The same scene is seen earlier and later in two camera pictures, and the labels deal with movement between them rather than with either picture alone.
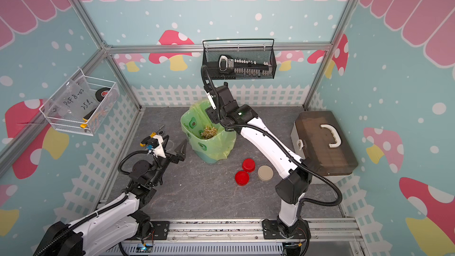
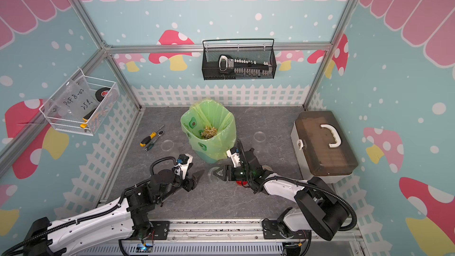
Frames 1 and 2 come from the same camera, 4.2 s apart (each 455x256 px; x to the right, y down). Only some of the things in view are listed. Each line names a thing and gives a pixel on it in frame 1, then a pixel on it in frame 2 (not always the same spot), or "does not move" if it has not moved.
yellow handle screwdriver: (151, 136) does not move
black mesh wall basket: (240, 58) does not move
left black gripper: (176, 159) to (191, 184)
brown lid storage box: (323, 146) does not move
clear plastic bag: (75, 101) does not move
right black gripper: (210, 111) to (223, 175)
